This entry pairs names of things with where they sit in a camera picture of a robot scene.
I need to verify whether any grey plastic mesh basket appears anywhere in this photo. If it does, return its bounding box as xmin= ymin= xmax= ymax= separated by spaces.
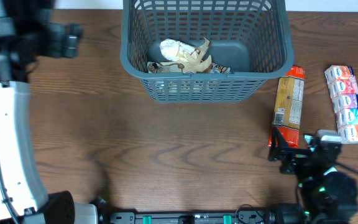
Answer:
xmin=121 ymin=0 xmax=295 ymax=103

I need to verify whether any multicolour tissue pack bundle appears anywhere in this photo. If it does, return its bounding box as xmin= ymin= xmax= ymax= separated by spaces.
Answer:
xmin=324 ymin=65 xmax=358 ymax=144

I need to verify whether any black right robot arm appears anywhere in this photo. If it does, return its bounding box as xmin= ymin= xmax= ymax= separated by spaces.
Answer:
xmin=265 ymin=127 xmax=358 ymax=223

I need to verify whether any orange yellow snack package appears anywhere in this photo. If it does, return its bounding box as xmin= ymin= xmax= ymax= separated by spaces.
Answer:
xmin=272 ymin=66 xmax=305 ymax=147

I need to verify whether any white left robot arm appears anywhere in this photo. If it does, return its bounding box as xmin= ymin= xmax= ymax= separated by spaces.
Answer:
xmin=0 ymin=0 xmax=99 ymax=223

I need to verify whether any white wet wipes pack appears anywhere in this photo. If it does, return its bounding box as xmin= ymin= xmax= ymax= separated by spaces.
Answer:
xmin=323 ymin=167 xmax=337 ymax=175

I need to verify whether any brown white snack pouch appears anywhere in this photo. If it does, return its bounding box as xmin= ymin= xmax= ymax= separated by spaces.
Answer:
xmin=158 ymin=38 xmax=212 ymax=73
xmin=147 ymin=62 xmax=197 ymax=73
xmin=210 ymin=63 xmax=231 ymax=73

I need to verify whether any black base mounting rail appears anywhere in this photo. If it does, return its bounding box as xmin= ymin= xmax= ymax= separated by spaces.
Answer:
xmin=100 ymin=210 xmax=268 ymax=224

